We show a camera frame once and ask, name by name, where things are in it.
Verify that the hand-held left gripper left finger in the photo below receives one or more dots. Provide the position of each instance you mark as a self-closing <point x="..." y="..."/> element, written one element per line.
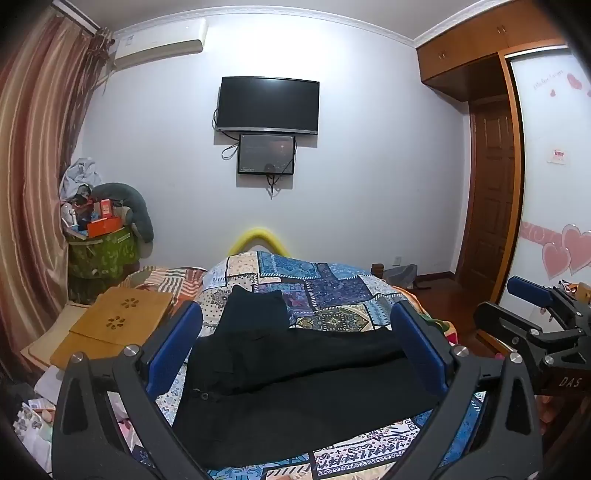
<point x="178" y="344"/>

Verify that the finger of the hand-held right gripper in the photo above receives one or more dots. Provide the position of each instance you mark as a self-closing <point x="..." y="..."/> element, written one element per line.
<point x="531" y="290"/>
<point x="503" y="323"/>

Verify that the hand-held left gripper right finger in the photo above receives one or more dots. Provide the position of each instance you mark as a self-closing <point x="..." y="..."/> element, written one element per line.
<point x="420" y="346"/>

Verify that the black pants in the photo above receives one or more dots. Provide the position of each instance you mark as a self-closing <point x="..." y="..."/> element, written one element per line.
<point x="277" y="392"/>

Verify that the person's right hand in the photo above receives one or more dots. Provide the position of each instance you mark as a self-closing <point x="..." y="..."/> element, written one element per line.
<point x="549" y="413"/>

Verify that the wooden lap desk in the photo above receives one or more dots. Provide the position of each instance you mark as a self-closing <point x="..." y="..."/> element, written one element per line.
<point x="115" y="323"/>

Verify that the orange striped quilt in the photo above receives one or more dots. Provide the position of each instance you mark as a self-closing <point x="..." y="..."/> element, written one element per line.
<point x="161" y="279"/>

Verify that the white heart-decal wardrobe door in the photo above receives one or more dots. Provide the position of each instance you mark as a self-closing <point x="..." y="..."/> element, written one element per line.
<point x="549" y="194"/>

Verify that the brown wooden door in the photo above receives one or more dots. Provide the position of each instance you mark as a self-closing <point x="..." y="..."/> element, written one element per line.
<point x="489" y="194"/>

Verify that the blue patchwork blanket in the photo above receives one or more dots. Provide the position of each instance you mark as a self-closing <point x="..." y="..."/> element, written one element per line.
<point x="323" y="295"/>

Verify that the green fabric storage bin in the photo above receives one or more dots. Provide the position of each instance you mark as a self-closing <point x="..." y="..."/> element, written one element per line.
<point x="101" y="256"/>

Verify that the beige board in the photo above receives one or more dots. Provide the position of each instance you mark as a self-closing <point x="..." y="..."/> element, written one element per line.
<point x="51" y="332"/>

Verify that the yellow foam headboard pad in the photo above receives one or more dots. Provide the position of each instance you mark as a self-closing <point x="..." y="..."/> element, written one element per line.
<point x="256" y="235"/>

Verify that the orange box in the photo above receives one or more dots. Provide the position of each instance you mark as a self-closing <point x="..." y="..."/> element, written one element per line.
<point x="104" y="227"/>

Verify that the grey curved pillow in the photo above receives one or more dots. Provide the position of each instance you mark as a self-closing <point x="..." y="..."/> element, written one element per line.
<point x="138" y="207"/>

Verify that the small red carton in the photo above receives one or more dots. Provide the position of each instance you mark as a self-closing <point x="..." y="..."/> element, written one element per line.
<point x="106" y="207"/>

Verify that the pile of papers and clutter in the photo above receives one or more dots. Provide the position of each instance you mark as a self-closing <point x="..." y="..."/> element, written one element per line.
<point x="34" y="415"/>

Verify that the grey crumpled cloth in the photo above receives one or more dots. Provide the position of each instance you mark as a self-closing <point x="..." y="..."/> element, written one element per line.
<point x="81" y="173"/>

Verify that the wooden overhead cabinet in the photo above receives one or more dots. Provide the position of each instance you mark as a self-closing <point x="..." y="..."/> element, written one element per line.
<point x="466" y="60"/>

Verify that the striped brown curtain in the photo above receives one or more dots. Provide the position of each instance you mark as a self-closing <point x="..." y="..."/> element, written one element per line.
<point x="37" y="138"/>

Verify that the white air conditioner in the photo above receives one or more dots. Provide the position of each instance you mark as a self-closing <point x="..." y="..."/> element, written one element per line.
<point x="157" y="44"/>

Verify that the wooden bed post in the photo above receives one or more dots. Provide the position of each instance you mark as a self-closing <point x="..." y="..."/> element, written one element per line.
<point x="378" y="270"/>

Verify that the small black wall monitor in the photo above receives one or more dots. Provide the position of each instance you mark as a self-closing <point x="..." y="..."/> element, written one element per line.
<point x="265" y="154"/>

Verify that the black wall television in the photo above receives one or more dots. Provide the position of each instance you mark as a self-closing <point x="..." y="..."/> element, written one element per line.
<point x="268" y="104"/>

